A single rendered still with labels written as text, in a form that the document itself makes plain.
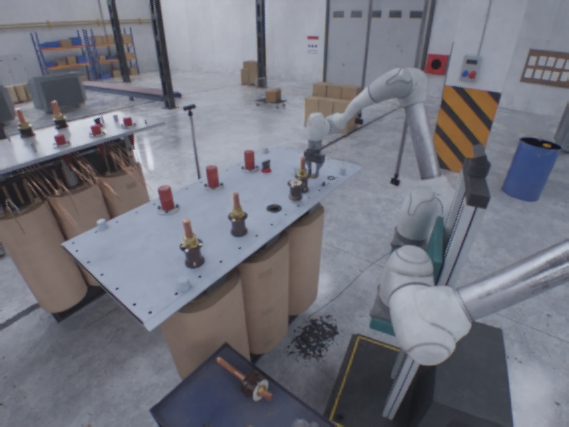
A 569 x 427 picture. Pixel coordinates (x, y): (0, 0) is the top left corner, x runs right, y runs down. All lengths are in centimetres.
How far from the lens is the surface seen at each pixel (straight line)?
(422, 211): 146
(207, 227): 151
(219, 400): 148
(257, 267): 173
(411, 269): 104
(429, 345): 93
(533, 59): 1419
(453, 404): 165
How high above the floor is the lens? 219
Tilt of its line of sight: 32 degrees down
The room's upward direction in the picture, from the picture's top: straight up
